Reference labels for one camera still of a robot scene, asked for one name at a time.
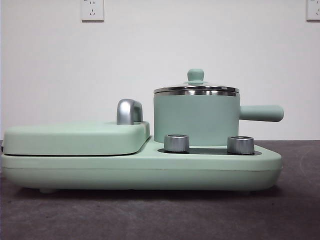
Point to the white wall socket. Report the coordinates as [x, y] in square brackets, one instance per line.
[313, 10]
[92, 10]

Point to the glass lid with green knob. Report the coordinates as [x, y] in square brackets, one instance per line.
[195, 75]

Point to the silver control knob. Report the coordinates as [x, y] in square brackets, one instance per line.
[240, 145]
[176, 143]

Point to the green griddle cover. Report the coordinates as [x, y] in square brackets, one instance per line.
[75, 140]

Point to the green breakfast machine base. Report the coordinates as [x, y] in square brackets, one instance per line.
[150, 172]

